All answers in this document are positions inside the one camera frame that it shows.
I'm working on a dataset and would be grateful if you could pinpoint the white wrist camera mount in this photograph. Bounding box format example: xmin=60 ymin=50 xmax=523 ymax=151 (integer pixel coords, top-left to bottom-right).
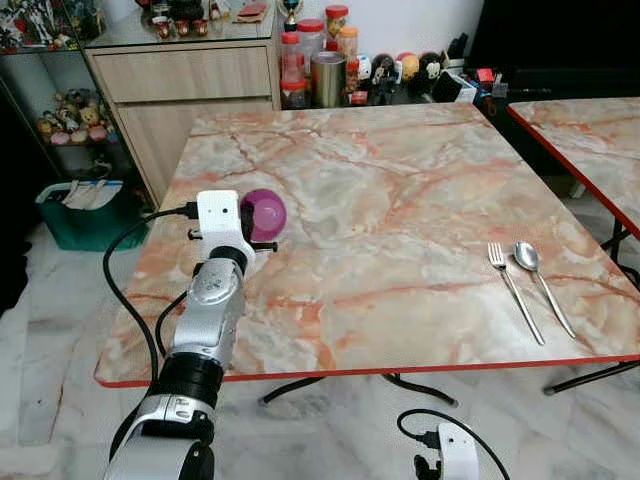
xmin=436 ymin=422 xmax=482 ymax=480
xmin=195 ymin=190 xmax=257 ymax=264

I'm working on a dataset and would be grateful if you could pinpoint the small red jar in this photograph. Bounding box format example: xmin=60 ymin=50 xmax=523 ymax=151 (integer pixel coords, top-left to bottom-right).
xmin=280 ymin=79 xmax=310 ymax=110

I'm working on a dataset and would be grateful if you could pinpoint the purple plastic bowl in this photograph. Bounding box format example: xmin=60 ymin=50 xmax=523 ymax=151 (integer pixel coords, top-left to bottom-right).
xmin=240 ymin=188 xmax=289 ymax=242

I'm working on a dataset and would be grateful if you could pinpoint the orange snack jar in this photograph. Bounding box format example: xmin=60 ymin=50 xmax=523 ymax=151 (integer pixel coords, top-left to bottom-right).
xmin=336 ymin=25 xmax=360 ymax=63

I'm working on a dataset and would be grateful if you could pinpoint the white blue box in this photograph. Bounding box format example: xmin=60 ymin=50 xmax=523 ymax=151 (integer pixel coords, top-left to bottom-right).
xmin=431 ymin=69 xmax=480 ymax=104

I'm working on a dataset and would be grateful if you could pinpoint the red-lid clear bottle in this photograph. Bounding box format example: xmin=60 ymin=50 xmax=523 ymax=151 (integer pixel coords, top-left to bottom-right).
xmin=280 ymin=31 xmax=305 ymax=85

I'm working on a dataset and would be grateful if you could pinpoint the marble-top table red edge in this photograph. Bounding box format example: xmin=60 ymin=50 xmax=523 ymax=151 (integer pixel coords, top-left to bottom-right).
xmin=94 ymin=102 xmax=640 ymax=407
xmin=506 ymin=96 xmax=640 ymax=263

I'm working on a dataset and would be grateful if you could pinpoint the steel fork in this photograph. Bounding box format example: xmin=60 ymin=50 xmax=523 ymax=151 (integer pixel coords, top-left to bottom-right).
xmin=487 ymin=241 xmax=547 ymax=348

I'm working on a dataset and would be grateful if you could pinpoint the green plastic bin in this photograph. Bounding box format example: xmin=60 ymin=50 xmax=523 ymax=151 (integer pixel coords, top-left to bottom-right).
xmin=36 ymin=179 xmax=148 ymax=253

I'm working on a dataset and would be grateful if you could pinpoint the light wooden cabinet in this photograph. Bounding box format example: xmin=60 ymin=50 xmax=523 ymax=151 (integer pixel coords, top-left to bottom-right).
xmin=84 ymin=38 xmax=283 ymax=207

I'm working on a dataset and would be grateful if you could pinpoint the steel tumbler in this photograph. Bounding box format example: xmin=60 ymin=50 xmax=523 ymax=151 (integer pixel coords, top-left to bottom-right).
xmin=310 ymin=51 xmax=349 ymax=109

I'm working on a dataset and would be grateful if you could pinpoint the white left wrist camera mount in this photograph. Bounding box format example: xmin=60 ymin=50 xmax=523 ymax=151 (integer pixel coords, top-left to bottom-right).
xmin=195 ymin=190 xmax=257 ymax=264

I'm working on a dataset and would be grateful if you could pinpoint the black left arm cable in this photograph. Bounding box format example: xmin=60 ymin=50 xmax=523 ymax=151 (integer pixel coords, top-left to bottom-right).
xmin=102 ymin=203 xmax=201 ymax=376

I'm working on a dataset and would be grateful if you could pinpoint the black television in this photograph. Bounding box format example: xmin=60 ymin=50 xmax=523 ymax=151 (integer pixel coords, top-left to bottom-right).
xmin=469 ymin=0 xmax=640 ymax=73

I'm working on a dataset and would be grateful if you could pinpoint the plush toy group shelf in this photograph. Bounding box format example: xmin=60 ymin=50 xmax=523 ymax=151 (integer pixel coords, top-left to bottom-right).
xmin=34 ymin=88 xmax=113 ymax=147

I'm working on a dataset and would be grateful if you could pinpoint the red-lid wide jar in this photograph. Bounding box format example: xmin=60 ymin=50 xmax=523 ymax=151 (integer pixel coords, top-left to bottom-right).
xmin=296 ymin=17 xmax=327 ymax=61

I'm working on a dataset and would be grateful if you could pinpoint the steel spoon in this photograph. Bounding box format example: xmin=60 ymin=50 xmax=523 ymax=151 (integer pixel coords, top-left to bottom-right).
xmin=512 ymin=240 xmax=579 ymax=340

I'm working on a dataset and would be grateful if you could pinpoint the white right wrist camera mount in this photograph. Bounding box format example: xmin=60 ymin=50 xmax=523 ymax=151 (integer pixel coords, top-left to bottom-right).
xmin=436 ymin=422 xmax=482 ymax=480

